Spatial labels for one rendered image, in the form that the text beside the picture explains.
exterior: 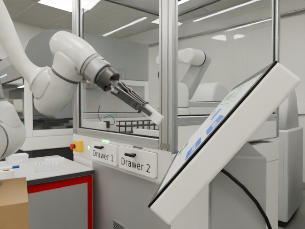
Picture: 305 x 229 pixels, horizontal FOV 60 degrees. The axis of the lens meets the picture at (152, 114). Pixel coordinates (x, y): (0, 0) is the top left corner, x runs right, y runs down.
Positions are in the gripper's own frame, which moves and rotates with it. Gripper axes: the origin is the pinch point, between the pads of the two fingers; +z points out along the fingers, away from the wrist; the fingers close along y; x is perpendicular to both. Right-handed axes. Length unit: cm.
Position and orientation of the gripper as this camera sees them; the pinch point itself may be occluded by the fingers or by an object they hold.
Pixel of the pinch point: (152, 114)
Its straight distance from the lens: 81.4
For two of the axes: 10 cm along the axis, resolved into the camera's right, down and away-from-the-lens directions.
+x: -5.7, 7.9, 2.4
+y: 2.8, -0.9, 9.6
